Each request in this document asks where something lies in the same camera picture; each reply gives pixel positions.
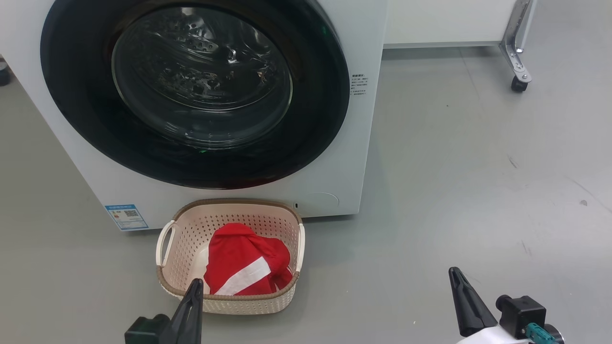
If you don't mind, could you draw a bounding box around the cream perforated laundry basket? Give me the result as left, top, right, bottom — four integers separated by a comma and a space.
155, 198, 306, 315

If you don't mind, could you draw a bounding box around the black cable with teal connector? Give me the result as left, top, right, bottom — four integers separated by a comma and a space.
525, 322, 565, 344

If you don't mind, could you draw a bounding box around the blue energy label sticker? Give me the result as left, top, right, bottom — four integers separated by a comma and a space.
104, 204, 149, 231

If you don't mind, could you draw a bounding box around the white partition panel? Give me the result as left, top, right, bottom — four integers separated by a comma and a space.
384, 0, 519, 47

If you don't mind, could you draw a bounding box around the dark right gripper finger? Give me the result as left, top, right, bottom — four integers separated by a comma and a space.
448, 267, 499, 338

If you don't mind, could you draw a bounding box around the red and white garment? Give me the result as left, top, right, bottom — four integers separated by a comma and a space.
204, 223, 293, 296

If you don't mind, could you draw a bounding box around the silver metal partition leg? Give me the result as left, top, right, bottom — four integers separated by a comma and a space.
499, 0, 535, 83

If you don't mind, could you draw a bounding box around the black round glass washer door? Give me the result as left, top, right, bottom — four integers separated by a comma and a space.
40, 0, 350, 190

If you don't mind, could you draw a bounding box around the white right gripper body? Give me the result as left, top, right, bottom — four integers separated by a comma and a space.
457, 325, 529, 344

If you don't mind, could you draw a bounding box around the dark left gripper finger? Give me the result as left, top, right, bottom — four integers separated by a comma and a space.
170, 279, 204, 344

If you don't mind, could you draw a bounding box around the white front-load washing machine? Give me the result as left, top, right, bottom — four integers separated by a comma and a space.
0, 0, 389, 232

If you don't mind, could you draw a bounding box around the steel perforated washer drum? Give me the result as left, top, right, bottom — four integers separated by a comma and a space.
112, 7, 293, 150

